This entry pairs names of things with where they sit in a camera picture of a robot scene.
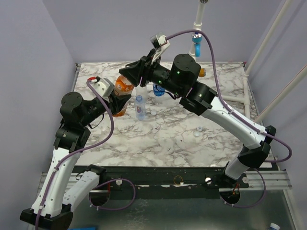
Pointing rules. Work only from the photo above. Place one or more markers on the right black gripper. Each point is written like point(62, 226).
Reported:
point(144, 71)

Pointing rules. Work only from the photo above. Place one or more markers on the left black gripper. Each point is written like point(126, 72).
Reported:
point(120, 101)

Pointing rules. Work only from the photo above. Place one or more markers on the purple label water bottle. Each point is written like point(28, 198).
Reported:
point(140, 108)

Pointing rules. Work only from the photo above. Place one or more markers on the blue label Pocari bottle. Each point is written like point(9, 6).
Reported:
point(159, 94)

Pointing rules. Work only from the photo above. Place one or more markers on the white Pocari bottle cap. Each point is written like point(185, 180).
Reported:
point(196, 134)

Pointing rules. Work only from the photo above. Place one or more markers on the clear unlabelled plastic bottle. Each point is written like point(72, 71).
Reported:
point(142, 91)

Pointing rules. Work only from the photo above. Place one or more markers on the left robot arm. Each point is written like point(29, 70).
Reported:
point(55, 204)

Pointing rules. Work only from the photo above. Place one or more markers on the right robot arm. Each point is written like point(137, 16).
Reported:
point(198, 98)

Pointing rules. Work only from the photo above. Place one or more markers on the orange tap valve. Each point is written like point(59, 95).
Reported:
point(202, 73)

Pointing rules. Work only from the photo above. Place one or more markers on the blue tap valve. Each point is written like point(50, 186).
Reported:
point(196, 39)

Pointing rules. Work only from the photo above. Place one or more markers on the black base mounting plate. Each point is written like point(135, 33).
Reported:
point(128, 183)

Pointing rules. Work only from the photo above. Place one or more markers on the blue object at bottom edge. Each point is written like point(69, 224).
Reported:
point(84, 228)

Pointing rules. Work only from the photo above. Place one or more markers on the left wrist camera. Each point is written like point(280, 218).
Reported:
point(104, 87)

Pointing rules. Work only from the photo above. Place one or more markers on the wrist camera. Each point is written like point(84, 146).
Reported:
point(104, 87)
point(160, 45)

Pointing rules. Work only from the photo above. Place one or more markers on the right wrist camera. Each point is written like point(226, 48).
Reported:
point(160, 45)

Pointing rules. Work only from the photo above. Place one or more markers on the aluminium rail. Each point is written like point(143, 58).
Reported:
point(252, 181)

